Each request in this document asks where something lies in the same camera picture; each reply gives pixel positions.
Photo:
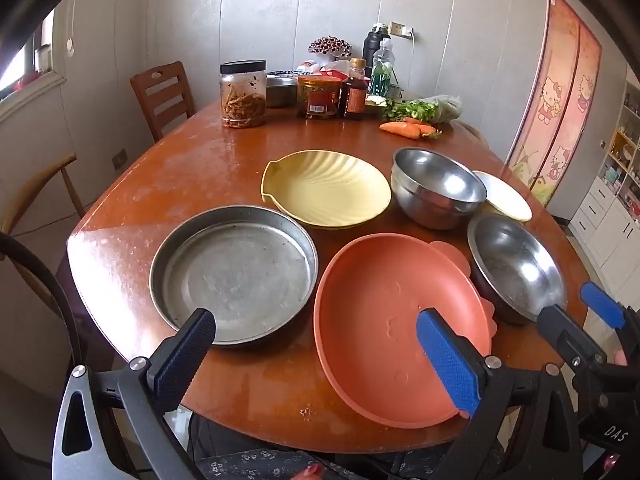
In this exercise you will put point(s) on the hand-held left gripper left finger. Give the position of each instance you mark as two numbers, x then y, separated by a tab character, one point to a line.
185	355

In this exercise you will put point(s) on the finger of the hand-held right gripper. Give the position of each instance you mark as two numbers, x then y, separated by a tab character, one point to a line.
565	332
602	305

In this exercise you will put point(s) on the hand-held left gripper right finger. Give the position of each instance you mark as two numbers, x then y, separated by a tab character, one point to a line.
450	365

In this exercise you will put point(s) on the wide steel bowl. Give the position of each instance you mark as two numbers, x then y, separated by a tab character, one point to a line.
515	265

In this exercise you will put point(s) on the orange plastic plate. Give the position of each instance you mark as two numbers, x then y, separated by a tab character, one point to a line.
375	310

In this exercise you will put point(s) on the round metal pan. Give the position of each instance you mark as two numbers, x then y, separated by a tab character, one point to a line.
235	270

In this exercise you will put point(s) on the yellow bowl white inside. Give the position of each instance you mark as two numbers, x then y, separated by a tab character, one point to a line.
505	197

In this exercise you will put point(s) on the deep steel bowl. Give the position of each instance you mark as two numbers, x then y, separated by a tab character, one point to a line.
435	180

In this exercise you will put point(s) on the yellow shell-shaped plate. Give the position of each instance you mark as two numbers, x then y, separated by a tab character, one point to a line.
325	185

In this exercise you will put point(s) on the person's right hand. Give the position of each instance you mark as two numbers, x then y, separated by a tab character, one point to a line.
621	357

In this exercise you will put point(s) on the white cabinet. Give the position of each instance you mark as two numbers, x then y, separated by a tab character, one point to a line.
605	220

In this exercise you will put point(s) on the person's floral clothing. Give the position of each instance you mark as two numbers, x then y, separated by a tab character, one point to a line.
260	460

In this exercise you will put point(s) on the pink cartoon door curtain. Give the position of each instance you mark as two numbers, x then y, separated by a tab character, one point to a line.
555	110

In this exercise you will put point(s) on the curved wooden armchair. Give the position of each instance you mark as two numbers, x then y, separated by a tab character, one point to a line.
70	180

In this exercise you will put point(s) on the carrot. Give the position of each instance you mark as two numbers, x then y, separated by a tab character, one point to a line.
400	130
425	127

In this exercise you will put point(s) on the bagged leafy greens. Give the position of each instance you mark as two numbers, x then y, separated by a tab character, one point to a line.
425	107

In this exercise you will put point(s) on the wooden slat-back chair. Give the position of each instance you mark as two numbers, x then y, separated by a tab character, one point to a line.
162	95

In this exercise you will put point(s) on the black-lid pickle jar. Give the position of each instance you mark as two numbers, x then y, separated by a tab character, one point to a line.
243	95

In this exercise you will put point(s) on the steel basin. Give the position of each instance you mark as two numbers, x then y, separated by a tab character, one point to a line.
280	91

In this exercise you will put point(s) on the brown sauce bottle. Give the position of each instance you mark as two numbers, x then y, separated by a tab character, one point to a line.
355	95

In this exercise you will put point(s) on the red-lid chilli jar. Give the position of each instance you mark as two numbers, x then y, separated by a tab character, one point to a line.
317	97

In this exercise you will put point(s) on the clear plastic bottle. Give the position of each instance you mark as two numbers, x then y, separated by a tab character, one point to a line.
381	70

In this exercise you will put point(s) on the window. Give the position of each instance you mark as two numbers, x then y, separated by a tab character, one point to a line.
22	67

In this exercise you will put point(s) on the black thermos bottle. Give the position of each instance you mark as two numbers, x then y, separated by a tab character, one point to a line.
372	42

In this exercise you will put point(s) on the beaded flower ornament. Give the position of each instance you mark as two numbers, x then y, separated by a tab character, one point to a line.
330	46

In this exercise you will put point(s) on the low wall outlet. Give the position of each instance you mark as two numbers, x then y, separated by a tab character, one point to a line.
119	159

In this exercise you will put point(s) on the white wall socket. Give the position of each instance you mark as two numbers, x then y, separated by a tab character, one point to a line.
400	29

